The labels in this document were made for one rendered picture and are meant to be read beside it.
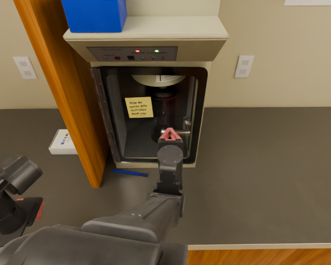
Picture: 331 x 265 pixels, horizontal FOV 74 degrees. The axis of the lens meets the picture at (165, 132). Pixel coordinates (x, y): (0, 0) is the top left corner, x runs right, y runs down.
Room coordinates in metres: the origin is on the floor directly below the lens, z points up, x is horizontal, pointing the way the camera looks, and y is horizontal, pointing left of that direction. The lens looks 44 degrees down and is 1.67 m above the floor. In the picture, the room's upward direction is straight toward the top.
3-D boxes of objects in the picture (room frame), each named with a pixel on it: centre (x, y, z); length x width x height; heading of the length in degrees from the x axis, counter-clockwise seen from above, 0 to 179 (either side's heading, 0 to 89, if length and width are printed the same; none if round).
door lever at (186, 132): (0.50, -0.03, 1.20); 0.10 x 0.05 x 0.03; 89
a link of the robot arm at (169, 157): (0.29, 0.00, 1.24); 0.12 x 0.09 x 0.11; 171
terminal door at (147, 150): (0.54, 0.04, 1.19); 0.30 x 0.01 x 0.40; 89
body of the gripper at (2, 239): (0.21, 0.34, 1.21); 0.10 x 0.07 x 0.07; 1
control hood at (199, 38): (0.49, 0.04, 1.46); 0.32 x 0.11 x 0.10; 91
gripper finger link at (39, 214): (0.25, 0.34, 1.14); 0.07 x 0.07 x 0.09; 1
